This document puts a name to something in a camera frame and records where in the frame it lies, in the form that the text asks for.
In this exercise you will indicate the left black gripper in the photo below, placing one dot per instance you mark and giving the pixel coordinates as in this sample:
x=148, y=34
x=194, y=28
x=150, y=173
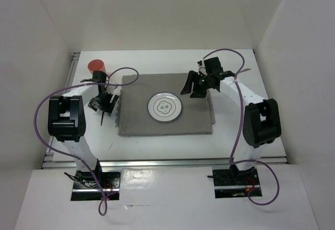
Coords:
x=94, y=105

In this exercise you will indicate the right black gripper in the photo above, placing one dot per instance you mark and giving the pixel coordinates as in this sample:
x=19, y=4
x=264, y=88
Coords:
x=193, y=76

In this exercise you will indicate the grey cloth placemat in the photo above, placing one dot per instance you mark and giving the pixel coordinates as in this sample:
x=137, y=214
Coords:
x=133, y=119

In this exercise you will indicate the white patterned plate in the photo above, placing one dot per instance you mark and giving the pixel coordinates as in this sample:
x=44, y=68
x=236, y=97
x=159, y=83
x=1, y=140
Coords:
x=164, y=107

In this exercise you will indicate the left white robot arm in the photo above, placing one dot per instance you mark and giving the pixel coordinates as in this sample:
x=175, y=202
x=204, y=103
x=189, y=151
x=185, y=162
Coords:
x=67, y=122

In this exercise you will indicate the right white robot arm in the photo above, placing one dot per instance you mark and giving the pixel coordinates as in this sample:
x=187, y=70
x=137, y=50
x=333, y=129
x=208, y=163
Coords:
x=259, y=117

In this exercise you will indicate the red plastic cup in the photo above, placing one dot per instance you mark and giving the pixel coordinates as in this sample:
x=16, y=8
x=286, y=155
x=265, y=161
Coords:
x=96, y=65

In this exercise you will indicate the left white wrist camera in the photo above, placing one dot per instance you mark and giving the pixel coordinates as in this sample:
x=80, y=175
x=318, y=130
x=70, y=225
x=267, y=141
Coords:
x=113, y=88

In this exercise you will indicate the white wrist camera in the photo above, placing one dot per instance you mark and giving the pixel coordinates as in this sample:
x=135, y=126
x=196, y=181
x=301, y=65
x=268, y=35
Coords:
x=201, y=68
x=113, y=88

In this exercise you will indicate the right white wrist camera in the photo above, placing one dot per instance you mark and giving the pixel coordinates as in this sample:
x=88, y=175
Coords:
x=201, y=68

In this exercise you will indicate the aluminium front rail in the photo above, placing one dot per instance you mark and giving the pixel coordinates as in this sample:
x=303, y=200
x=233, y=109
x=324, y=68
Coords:
x=134, y=164

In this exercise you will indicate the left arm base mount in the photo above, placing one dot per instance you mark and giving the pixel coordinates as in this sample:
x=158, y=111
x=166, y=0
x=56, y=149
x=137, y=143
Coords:
x=85, y=188

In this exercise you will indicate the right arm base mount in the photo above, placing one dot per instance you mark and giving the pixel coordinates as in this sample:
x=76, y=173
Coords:
x=232, y=183

